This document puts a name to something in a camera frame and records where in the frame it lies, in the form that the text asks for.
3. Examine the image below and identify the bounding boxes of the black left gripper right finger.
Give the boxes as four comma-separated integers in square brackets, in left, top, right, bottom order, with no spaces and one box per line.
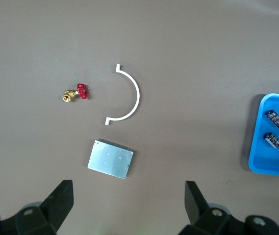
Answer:
[180,180,250,235]

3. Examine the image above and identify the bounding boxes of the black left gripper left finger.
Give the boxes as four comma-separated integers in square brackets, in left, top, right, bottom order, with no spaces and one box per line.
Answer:
[5,180,74,235]

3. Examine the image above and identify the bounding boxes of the small dark connector block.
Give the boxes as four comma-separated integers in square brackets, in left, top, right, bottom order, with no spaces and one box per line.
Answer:
[263,132,279,149]

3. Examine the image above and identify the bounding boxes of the silver metal box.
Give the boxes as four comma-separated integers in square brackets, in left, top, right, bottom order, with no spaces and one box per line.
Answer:
[87,139,135,180]

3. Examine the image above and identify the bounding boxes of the brass valve red handwheel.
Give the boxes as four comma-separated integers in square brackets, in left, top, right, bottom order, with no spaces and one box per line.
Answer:
[62,83,91,103]

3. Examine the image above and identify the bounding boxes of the white curved plastic bracket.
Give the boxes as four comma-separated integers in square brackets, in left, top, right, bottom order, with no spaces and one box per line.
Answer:
[104,63,141,126]

